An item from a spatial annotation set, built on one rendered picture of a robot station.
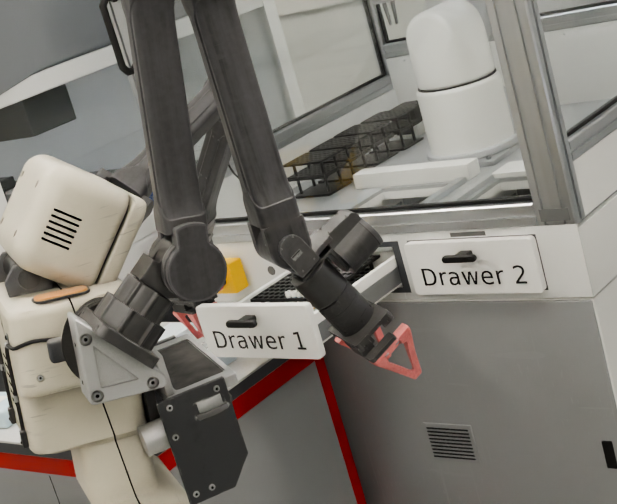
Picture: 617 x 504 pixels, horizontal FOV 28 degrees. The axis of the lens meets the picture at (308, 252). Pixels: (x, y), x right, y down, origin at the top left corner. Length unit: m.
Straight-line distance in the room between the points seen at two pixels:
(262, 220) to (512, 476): 1.21
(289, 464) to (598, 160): 0.90
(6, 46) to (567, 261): 1.45
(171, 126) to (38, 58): 1.60
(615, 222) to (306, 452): 0.82
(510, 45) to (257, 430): 0.94
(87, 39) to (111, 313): 1.74
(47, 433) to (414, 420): 1.15
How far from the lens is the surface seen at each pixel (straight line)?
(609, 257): 2.42
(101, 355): 1.57
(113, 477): 1.81
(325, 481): 2.77
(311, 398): 2.72
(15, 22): 3.11
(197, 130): 2.12
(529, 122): 2.28
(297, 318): 2.33
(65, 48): 3.19
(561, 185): 2.30
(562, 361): 2.46
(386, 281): 2.53
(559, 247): 2.35
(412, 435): 2.75
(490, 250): 2.40
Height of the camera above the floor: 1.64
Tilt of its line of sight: 16 degrees down
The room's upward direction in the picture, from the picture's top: 16 degrees counter-clockwise
